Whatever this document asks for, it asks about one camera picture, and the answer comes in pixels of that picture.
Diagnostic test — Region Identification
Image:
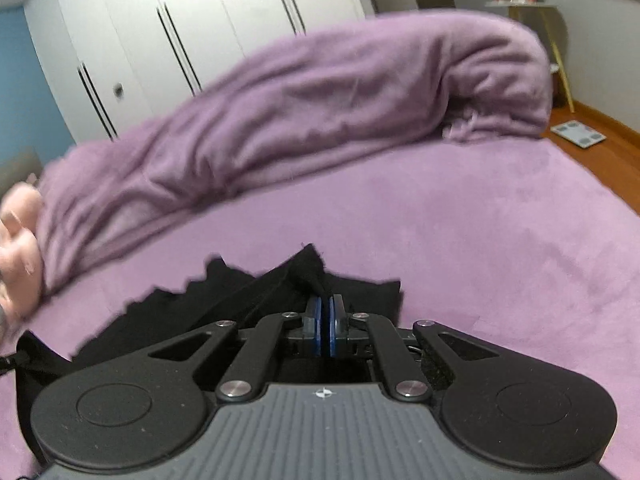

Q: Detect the purple bed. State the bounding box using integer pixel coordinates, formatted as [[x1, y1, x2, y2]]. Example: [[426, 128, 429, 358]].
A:
[[0, 137, 640, 480]]

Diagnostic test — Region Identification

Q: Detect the white yellow-legged side table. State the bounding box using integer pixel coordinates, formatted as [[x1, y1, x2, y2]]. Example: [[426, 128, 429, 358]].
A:
[[485, 1, 576, 111]]

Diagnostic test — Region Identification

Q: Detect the pink plush toy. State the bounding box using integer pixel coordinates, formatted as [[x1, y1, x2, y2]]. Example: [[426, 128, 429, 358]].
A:
[[0, 180, 48, 341]]

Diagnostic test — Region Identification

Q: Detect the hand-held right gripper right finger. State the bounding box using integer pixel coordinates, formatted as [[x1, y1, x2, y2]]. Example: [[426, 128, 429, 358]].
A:
[[327, 294, 501, 404]]

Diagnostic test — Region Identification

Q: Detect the bathroom scale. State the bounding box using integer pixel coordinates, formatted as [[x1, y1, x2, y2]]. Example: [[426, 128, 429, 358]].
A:
[[550, 120, 608, 150]]

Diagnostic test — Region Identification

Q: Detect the white wardrobe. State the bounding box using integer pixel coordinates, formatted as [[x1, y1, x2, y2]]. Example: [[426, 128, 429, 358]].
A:
[[0, 0, 378, 147]]

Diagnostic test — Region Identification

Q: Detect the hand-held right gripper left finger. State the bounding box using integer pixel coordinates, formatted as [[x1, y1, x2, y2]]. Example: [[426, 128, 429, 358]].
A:
[[149, 296, 324, 404]]

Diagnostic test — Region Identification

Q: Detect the crumpled purple blanket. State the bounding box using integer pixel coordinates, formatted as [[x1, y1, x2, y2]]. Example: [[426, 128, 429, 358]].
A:
[[35, 7, 553, 296]]

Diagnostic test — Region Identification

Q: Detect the black long-sleeved shirt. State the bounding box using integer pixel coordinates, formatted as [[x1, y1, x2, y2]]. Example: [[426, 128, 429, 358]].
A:
[[14, 242, 403, 467]]

